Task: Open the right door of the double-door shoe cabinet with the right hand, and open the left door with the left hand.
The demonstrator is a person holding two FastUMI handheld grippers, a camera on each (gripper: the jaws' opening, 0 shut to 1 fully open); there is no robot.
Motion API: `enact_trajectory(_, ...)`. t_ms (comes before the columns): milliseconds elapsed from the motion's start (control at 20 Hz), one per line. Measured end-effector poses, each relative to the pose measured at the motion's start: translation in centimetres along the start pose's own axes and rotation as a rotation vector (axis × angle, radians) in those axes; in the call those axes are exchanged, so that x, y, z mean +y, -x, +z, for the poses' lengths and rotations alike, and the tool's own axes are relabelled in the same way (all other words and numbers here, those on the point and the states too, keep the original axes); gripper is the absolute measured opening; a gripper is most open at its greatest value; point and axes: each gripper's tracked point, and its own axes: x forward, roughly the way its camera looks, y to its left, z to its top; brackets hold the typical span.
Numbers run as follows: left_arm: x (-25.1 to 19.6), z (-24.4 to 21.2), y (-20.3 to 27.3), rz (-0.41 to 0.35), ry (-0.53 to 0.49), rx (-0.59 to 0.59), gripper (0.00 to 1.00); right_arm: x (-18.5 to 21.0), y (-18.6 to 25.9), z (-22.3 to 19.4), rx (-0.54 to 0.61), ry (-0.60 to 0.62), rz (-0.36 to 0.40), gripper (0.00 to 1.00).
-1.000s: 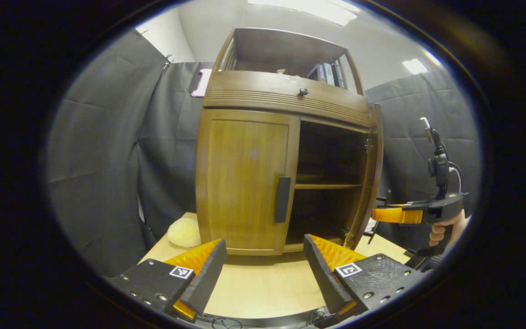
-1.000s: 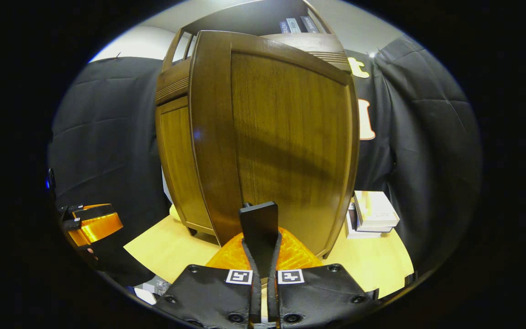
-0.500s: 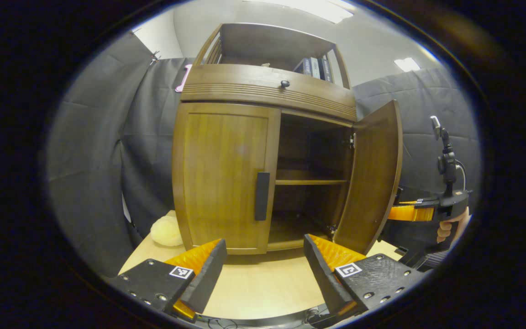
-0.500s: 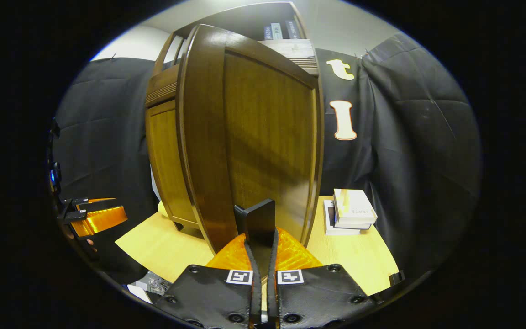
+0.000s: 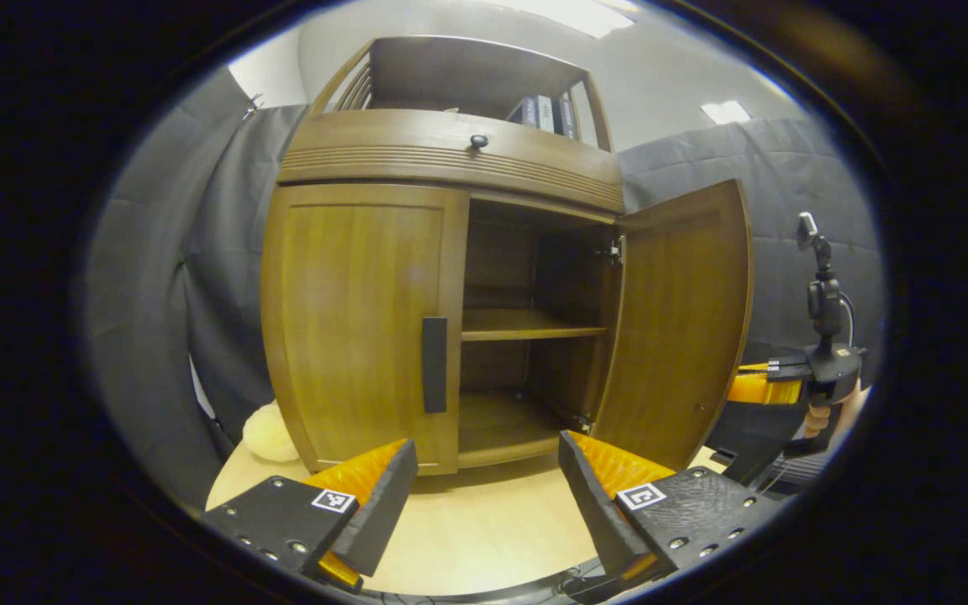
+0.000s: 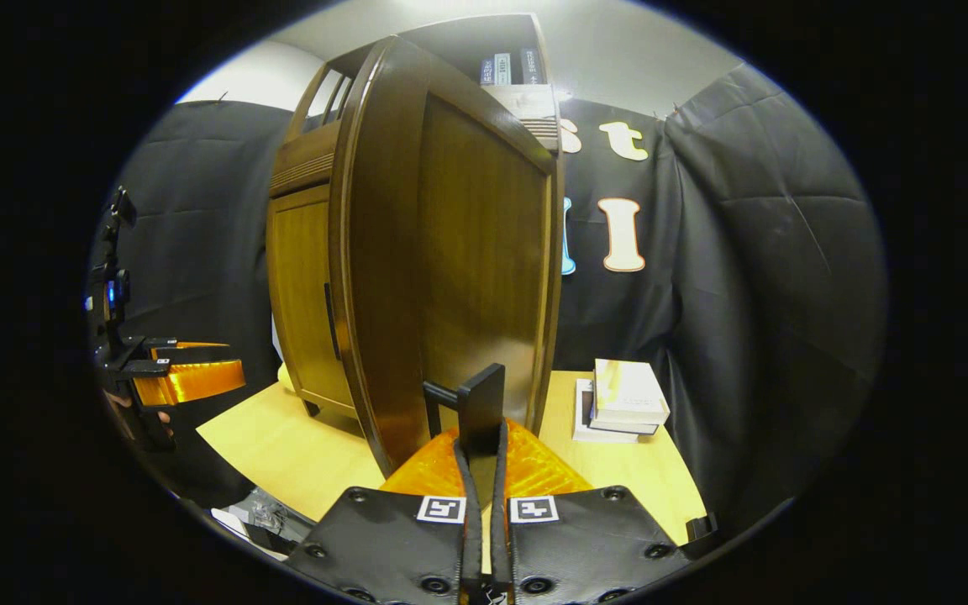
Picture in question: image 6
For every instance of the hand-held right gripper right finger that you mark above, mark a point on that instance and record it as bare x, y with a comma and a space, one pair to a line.
499, 521

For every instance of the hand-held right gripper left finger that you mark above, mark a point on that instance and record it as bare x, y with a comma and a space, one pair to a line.
469, 521

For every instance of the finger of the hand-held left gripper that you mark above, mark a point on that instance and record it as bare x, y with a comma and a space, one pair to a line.
198, 382
190, 344

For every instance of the wooden shoe cabinet door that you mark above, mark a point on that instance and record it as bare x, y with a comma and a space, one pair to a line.
467, 252
299, 294

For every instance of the wooden double-door shoe cabinet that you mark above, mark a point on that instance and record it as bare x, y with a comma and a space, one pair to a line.
467, 34

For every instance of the flat white book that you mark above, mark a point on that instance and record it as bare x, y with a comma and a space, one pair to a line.
583, 412

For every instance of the clear plastic bag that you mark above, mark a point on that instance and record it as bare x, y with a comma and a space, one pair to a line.
261, 517

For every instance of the thin grey book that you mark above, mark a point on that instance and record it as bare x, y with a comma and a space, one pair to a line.
618, 427

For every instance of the thick white book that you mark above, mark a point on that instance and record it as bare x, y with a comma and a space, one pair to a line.
631, 391

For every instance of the black backdrop cloth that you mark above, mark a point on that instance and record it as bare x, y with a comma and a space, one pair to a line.
744, 252

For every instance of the grey spine book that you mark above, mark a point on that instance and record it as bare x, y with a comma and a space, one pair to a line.
502, 69

